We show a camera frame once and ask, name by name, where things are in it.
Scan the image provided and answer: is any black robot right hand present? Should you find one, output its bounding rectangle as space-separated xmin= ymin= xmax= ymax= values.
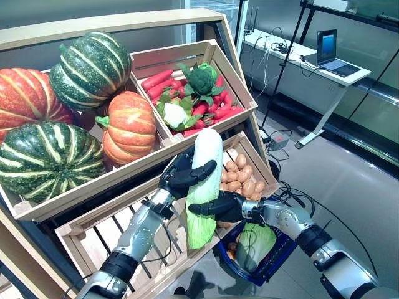
xmin=188 ymin=189 xmax=247 ymax=224

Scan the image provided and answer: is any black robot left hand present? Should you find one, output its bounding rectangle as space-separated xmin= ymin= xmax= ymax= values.
xmin=158 ymin=146 xmax=218 ymax=200

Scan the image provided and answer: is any slender napa cabbage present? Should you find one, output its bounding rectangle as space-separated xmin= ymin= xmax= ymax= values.
xmin=186 ymin=128 xmax=224 ymax=250

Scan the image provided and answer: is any wide napa cabbage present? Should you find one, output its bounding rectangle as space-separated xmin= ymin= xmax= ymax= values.
xmin=235 ymin=222 xmax=277 ymax=273

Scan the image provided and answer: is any blue plastic shopping basket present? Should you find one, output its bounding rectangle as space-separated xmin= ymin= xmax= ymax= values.
xmin=218 ymin=192 xmax=300 ymax=287

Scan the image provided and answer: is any wooden potato crate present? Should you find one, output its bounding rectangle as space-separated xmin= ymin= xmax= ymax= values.
xmin=218 ymin=130 xmax=281 ymax=239

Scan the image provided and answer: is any black round floor object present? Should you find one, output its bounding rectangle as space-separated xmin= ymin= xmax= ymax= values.
xmin=267 ymin=160 xmax=281 ymax=181

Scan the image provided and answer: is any white cauliflower with leaves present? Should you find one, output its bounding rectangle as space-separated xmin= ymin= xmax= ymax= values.
xmin=155 ymin=95 xmax=203 ymax=131

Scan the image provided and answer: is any small orange pumpkin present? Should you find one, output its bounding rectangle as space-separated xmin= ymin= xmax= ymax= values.
xmin=95 ymin=90 xmax=158 ymax=168

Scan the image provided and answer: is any wooden cabbage crate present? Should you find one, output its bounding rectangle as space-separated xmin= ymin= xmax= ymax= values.
xmin=54 ymin=155 xmax=225 ymax=299

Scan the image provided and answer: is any grey power box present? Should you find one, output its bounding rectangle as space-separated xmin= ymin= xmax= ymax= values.
xmin=267 ymin=132 xmax=292 ymax=153

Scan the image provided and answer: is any green broccoli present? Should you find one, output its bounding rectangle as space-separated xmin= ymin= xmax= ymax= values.
xmin=177 ymin=62 xmax=225 ymax=105

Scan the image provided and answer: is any wooden carrot crate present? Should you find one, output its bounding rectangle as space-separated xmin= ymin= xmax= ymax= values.
xmin=129 ymin=39 xmax=259 ymax=144

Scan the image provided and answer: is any green striped pumpkin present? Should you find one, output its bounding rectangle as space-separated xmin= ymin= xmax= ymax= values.
xmin=0 ymin=121 xmax=107 ymax=205
xmin=49 ymin=31 xmax=132 ymax=112

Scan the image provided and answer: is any black tripod stand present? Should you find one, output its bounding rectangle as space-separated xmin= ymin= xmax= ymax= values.
xmin=260 ymin=0 xmax=309 ymax=130

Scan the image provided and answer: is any wooden pumpkin crate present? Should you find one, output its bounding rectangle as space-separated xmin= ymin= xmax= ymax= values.
xmin=0 ymin=67 xmax=175 ymax=222

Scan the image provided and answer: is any black router with antennas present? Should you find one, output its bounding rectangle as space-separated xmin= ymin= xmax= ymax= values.
xmin=243 ymin=7 xmax=260 ymax=35

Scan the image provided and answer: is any wooden display stand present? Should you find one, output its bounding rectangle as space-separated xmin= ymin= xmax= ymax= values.
xmin=0 ymin=8 xmax=275 ymax=299

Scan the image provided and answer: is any large orange pumpkin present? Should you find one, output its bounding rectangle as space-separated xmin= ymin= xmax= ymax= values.
xmin=0 ymin=67 xmax=74 ymax=144

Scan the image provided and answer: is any open laptop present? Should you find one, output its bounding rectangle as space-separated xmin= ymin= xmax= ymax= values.
xmin=316 ymin=29 xmax=364 ymax=78

